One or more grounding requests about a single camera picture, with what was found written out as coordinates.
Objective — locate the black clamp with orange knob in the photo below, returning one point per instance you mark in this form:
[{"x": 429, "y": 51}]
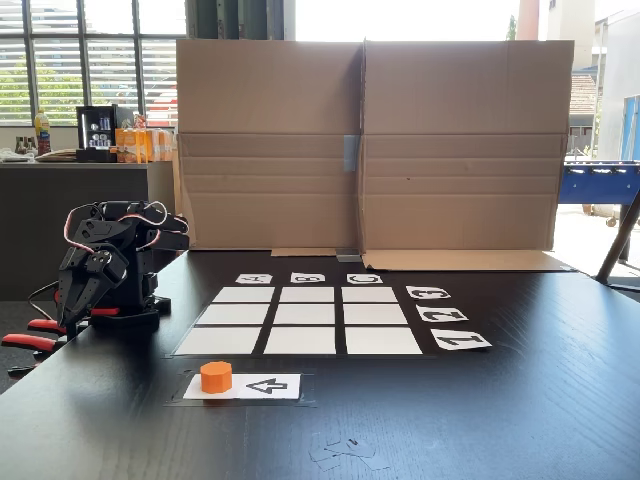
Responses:
[{"x": 105, "y": 311}]

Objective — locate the small dark bottles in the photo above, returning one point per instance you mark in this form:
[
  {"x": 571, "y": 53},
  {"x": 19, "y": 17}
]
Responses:
[{"x": 26, "y": 146}]

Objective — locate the brown cardboard box wall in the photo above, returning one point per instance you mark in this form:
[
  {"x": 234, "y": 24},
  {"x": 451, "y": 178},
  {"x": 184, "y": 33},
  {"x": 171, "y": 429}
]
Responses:
[
  {"x": 270, "y": 100},
  {"x": 465, "y": 100}
]

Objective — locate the clear tape scraps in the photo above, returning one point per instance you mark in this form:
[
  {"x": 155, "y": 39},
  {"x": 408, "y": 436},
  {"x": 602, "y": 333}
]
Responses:
[{"x": 345, "y": 452}]

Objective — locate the white arrow paper sheet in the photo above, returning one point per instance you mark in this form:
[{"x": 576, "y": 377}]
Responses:
[{"x": 270, "y": 386}]

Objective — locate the paper sheet letter C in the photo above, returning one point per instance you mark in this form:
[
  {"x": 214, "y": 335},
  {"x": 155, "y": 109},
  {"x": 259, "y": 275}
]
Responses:
[{"x": 365, "y": 279}]

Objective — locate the paper sheet number 1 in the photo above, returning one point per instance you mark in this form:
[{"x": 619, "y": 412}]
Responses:
[{"x": 460, "y": 340}]

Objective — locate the paper sheet letter B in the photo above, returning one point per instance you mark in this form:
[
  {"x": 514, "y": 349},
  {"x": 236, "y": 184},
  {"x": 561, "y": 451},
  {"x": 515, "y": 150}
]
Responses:
[{"x": 308, "y": 278}]

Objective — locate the grey tape strip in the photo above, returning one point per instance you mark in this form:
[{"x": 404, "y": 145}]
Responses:
[
  {"x": 348, "y": 257},
  {"x": 351, "y": 152}
]

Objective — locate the blue foosball table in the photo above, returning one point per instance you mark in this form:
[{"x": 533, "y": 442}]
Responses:
[{"x": 600, "y": 182}]

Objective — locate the dark grey counter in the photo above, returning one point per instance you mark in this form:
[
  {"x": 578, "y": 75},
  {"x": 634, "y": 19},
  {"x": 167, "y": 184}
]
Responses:
[{"x": 50, "y": 225}]

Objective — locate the paper sheet number 3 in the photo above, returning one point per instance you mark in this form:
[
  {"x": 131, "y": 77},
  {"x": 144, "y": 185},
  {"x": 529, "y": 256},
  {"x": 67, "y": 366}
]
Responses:
[{"x": 428, "y": 293}]

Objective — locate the white nine-square grid sheet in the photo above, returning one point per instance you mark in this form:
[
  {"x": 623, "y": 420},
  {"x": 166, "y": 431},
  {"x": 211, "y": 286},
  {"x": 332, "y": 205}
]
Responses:
[{"x": 300, "y": 341}]

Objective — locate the orange drink cartons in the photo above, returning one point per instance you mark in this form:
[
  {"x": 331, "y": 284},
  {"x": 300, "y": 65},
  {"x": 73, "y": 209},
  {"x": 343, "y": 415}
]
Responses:
[{"x": 145, "y": 146}]

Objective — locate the grey metal leg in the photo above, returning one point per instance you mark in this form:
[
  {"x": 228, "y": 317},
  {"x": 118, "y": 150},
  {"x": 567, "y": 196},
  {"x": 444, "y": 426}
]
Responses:
[{"x": 617, "y": 240}]

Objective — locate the paper sheet letter A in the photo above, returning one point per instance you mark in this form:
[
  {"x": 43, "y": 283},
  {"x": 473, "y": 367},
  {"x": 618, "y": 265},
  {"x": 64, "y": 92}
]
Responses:
[{"x": 255, "y": 279}]

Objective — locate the yellow drink bottle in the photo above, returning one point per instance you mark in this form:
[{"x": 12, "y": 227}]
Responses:
[{"x": 42, "y": 131}]

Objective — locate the round orange token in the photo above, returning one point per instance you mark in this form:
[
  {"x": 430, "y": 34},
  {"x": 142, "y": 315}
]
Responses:
[{"x": 216, "y": 378}]

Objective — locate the black mini fridge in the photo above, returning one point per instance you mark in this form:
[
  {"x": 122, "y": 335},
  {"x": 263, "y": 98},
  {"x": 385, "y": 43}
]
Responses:
[{"x": 95, "y": 132}]

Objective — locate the paper sheet number 2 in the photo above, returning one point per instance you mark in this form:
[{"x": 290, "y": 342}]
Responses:
[{"x": 442, "y": 314}]

